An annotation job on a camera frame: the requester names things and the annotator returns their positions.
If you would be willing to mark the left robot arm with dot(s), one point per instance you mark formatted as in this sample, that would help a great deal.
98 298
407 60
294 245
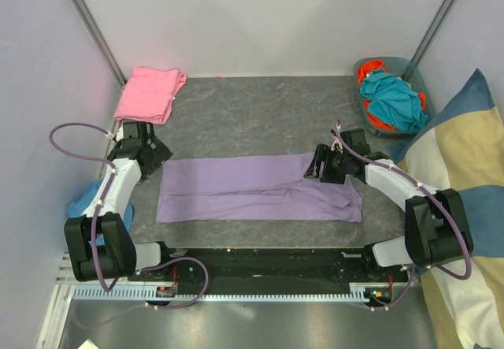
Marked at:
99 244

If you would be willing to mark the left aluminium frame post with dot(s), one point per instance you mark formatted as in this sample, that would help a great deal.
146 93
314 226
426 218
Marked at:
99 39

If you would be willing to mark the teal t shirt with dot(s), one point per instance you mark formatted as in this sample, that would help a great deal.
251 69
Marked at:
397 97

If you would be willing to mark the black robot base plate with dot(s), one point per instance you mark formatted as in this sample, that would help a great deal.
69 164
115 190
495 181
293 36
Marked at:
288 270

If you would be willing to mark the light blue cable duct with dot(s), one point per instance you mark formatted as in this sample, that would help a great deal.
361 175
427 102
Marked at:
356 294

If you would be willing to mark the aluminium frame post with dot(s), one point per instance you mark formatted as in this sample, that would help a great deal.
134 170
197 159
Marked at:
432 30
99 39

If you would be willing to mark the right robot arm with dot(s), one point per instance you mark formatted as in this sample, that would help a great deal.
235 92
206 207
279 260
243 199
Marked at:
436 229

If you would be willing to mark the blue bucket hat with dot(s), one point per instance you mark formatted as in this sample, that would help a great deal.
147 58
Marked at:
82 205

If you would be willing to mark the blue beige checked pillow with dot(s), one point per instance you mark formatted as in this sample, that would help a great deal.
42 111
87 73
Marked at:
462 148

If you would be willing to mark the teal laundry basket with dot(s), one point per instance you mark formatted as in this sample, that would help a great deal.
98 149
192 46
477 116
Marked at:
392 95

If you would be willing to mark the folded pink t shirt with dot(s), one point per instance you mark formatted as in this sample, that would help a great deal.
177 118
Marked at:
148 95

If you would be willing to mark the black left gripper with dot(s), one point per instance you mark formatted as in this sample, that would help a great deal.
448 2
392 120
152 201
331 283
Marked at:
160 154

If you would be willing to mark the right aluminium frame post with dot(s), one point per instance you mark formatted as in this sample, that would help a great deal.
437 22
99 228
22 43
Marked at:
432 30

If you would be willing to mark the purple t shirt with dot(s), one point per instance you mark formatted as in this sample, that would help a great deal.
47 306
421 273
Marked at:
260 188

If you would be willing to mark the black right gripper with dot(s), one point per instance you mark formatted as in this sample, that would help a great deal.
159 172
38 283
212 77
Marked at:
323 153

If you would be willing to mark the orange t shirt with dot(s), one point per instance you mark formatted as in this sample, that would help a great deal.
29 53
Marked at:
372 65

